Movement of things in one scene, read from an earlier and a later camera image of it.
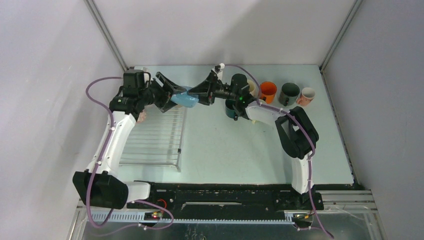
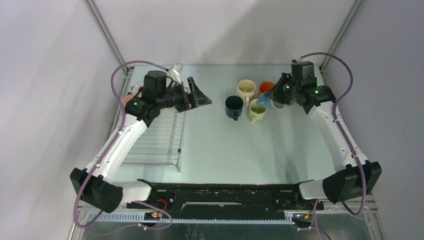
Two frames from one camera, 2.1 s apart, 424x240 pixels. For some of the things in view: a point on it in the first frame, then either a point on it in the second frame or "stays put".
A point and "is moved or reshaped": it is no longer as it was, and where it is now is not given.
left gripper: x=165 y=103 to x=194 y=99
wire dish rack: x=157 y=140 stays put
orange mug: x=267 y=91 stays put
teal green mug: x=229 y=109 stays put
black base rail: x=199 y=197 stays put
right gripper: x=210 y=83 to x=275 y=94
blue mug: x=185 y=99 is moved or reshaped
